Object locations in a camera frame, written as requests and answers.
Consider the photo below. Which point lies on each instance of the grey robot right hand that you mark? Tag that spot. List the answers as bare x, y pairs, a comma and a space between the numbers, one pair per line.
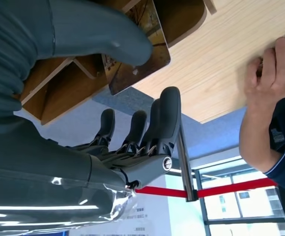
47, 176

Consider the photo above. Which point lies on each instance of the brown wooden card organizer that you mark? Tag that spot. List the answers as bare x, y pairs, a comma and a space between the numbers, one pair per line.
59, 91

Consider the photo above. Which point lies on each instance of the red barrier belt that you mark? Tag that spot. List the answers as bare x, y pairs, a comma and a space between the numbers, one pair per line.
231, 188
162, 191

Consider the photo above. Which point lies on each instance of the white printed notice sheet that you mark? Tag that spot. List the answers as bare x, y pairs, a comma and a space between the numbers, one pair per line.
154, 216

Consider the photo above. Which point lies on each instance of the chrome stanchion post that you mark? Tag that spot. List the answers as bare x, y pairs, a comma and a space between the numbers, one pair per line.
185, 163

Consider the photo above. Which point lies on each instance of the dark window frame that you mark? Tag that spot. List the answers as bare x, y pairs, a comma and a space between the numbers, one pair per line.
203, 211

